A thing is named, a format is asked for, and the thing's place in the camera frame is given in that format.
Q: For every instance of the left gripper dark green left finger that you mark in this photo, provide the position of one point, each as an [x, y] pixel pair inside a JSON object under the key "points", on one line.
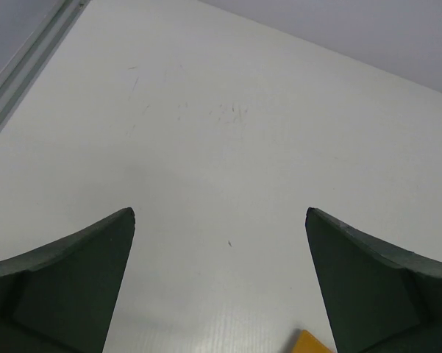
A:
{"points": [[61, 297]]}

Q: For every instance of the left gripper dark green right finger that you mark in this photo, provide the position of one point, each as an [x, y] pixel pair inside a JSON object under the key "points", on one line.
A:
{"points": [[378, 297]]}

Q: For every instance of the yellow leather card holder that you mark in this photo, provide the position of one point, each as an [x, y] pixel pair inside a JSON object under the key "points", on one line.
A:
{"points": [[305, 342]]}

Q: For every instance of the aluminium frame rail left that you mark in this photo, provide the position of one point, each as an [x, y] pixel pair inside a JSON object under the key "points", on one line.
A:
{"points": [[30, 33]]}

